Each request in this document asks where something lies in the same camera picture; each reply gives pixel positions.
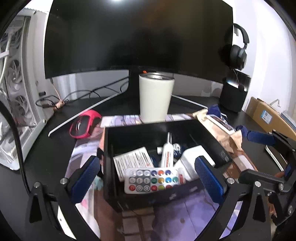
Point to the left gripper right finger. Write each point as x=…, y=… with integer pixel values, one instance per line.
x=212, y=179

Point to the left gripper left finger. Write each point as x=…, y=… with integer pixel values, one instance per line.
x=81, y=180

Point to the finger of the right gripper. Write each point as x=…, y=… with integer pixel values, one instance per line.
x=268, y=183
x=261, y=137

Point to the white square adapter box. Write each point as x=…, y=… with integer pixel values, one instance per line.
x=186, y=163

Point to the white cream tube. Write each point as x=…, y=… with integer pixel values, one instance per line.
x=167, y=159

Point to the white remote colourful buttons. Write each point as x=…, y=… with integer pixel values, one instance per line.
x=150, y=180

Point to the small white cap bottle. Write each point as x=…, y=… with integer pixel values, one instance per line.
x=159, y=150

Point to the white medicine carton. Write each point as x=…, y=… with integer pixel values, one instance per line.
x=138, y=158

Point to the person right hand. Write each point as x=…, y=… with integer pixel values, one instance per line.
x=280, y=174

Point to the anime printed desk mat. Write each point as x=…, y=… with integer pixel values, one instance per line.
x=180, y=219

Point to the cardboard box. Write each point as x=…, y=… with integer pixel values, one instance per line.
x=268, y=118

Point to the smartphone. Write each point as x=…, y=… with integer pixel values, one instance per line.
x=280, y=162

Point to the beige blue snack bag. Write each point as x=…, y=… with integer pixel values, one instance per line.
x=230, y=141

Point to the red black computer mouse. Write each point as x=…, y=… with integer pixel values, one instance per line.
x=84, y=124

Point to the black speaker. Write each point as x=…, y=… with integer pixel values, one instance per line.
x=234, y=90

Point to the black headphones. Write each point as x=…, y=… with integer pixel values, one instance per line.
x=234, y=56

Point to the white PC case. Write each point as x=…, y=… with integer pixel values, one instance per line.
x=23, y=80

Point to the cream tumbler cup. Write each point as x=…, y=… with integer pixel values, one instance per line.
x=155, y=91

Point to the black curved monitor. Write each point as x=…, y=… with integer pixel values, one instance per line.
x=182, y=37

